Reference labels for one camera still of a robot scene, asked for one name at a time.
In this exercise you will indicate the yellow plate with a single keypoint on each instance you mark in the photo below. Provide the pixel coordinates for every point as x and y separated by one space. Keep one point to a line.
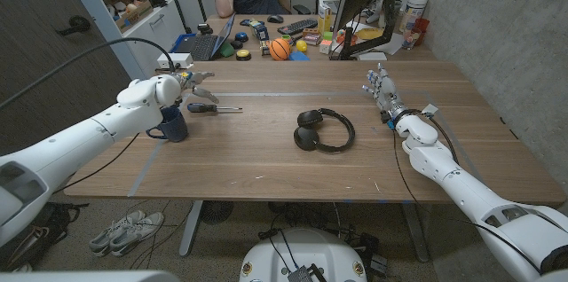
369 33

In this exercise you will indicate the black round device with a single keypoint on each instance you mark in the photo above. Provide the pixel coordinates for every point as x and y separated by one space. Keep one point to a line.
204 28

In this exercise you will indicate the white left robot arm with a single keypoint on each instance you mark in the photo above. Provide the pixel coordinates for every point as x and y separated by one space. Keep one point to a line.
89 140

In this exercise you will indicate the orange basketball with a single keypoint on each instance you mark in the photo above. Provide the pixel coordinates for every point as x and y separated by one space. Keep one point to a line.
279 49

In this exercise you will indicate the blue push button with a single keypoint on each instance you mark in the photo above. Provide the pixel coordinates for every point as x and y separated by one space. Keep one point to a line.
241 36

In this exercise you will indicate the black computer mouse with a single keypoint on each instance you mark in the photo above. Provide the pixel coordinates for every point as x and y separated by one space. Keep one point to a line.
275 19

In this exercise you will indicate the blue black screwdriver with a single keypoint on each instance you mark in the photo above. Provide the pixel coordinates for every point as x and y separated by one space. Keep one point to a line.
199 107

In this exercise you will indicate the white shelf cabinet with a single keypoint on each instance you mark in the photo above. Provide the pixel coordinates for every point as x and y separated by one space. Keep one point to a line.
151 29

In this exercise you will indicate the blue block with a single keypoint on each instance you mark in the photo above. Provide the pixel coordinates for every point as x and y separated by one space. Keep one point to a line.
298 56

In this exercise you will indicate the dark blue mug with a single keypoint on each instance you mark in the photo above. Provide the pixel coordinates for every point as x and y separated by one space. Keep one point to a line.
175 127

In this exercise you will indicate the black headphones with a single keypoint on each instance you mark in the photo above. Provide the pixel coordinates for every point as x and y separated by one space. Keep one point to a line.
307 138

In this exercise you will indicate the white power box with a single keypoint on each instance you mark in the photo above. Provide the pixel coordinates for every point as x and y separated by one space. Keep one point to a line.
179 59

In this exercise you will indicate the grey white sneaker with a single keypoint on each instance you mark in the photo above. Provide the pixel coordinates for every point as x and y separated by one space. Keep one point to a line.
139 232
113 232

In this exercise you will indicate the white canister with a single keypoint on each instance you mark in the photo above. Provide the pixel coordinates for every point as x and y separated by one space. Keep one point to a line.
415 9

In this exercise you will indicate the black bag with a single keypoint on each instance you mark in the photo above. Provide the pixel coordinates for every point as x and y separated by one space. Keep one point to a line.
40 237

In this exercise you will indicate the yellow ball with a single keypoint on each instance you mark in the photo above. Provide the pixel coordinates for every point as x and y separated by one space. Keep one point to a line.
302 46

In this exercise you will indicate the red cup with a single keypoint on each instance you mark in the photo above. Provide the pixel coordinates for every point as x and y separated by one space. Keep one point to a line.
422 29

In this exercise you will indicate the black push button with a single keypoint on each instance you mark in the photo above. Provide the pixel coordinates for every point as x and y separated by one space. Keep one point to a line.
236 44

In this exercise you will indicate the black keyboard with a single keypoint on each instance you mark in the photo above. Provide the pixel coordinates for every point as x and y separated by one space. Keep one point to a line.
297 26

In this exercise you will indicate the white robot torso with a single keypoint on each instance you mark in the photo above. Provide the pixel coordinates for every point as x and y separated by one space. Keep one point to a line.
306 251

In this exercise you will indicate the round black fan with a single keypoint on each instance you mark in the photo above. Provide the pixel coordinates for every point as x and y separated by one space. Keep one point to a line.
216 211

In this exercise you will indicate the yellow carton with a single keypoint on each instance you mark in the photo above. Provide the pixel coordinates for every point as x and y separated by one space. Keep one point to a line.
324 18

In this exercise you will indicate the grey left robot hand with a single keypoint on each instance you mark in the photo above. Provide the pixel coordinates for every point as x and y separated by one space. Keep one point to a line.
188 79

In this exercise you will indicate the cardboard box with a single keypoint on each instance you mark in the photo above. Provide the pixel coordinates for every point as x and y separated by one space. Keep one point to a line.
133 17

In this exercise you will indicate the open laptop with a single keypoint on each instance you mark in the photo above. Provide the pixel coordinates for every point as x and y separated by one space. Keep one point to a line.
205 47

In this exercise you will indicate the grey table leg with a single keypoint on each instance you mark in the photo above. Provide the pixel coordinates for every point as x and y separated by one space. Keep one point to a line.
191 229
415 231

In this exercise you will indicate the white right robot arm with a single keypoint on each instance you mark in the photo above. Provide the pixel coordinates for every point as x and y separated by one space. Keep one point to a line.
470 189

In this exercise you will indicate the yellow push button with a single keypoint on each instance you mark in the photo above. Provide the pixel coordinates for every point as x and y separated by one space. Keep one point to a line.
243 55

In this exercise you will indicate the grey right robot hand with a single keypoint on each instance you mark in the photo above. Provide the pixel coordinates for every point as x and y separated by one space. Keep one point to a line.
387 95

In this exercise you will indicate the blue tray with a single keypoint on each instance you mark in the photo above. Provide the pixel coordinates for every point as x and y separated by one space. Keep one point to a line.
179 42

